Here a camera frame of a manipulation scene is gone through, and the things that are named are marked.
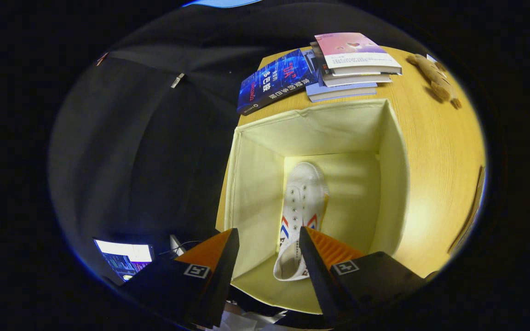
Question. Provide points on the pale blue book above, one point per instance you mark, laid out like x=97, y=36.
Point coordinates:
x=338, y=92

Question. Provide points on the copper clip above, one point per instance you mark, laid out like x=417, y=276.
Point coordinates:
x=101, y=58

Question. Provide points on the computer monitor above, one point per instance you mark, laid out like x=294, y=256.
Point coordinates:
x=122, y=257

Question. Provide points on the beige fabric storage box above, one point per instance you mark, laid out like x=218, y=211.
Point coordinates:
x=256, y=184

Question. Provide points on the brown plush toy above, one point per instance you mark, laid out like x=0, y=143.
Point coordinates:
x=435, y=78

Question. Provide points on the silver clip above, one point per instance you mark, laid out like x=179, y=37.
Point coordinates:
x=177, y=80

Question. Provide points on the white side desk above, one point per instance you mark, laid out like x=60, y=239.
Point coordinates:
x=176, y=246

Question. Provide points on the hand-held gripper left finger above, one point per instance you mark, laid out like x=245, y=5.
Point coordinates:
x=216, y=285

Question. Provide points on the dark blue book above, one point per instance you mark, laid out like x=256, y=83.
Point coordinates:
x=274, y=80

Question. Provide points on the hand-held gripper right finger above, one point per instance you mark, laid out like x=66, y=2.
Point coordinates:
x=322, y=280

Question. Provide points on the white canvas shoe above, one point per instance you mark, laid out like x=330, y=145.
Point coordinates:
x=306, y=184

